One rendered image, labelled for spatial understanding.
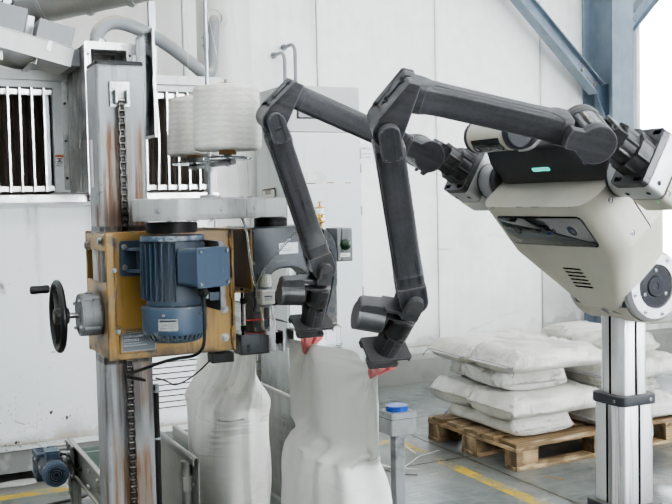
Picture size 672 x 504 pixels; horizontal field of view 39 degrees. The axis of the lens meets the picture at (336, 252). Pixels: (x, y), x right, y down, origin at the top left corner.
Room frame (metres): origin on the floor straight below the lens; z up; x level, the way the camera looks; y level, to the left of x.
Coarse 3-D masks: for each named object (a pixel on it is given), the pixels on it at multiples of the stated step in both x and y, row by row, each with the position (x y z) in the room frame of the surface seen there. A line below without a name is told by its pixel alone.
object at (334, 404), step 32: (320, 352) 2.36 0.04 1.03; (352, 352) 2.26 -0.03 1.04; (320, 384) 2.22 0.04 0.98; (352, 384) 2.13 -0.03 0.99; (320, 416) 2.23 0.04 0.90; (352, 416) 2.13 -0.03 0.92; (288, 448) 2.35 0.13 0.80; (320, 448) 2.22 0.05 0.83; (352, 448) 2.13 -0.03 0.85; (288, 480) 2.32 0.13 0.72; (320, 480) 2.13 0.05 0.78; (352, 480) 2.09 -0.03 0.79; (384, 480) 2.12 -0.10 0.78
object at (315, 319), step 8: (304, 304) 2.35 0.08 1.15; (304, 312) 2.35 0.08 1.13; (312, 312) 2.34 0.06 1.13; (320, 312) 2.34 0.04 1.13; (288, 320) 2.38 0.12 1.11; (296, 320) 2.37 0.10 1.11; (304, 320) 2.36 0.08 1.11; (312, 320) 2.35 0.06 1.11; (320, 320) 2.35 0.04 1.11; (328, 320) 2.40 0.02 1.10; (296, 328) 2.34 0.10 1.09; (304, 328) 2.35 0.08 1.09; (312, 328) 2.35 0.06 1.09; (320, 328) 2.36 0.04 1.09; (328, 328) 2.37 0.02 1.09
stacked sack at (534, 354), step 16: (480, 352) 5.14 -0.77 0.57; (496, 352) 5.02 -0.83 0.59; (512, 352) 4.92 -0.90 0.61; (528, 352) 4.93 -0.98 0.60; (544, 352) 4.97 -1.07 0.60; (560, 352) 5.00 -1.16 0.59; (576, 352) 5.04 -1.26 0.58; (592, 352) 5.08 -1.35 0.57; (496, 368) 4.99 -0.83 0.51; (512, 368) 4.86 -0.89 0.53; (528, 368) 4.91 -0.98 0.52; (544, 368) 4.96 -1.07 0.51
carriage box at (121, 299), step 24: (96, 240) 2.41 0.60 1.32; (120, 240) 2.34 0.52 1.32; (216, 240) 2.44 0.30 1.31; (96, 288) 2.42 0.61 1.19; (120, 288) 2.33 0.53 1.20; (120, 312) 2.33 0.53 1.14; (216, 312) 2.44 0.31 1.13; (96, 336) 2.44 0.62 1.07; (120, 336) 2.33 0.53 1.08; (216, 336) 2.44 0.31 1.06
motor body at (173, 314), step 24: (144, 240) 2.21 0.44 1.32; (168, 240) 2.18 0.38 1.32; (192, 240) 2.21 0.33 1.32; (144, 264) 2.22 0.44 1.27; (168, 264) 2.18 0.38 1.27; (144, 288) 2.22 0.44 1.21; (168, 288) 2.19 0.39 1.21; (192, 288) 2.22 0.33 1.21; (144, 312) 2.21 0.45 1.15; (168, 312) 2.18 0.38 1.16; (192, 312) 2.20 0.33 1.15; (168, 336) 2.19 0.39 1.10; (192, 336) 2.21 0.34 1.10
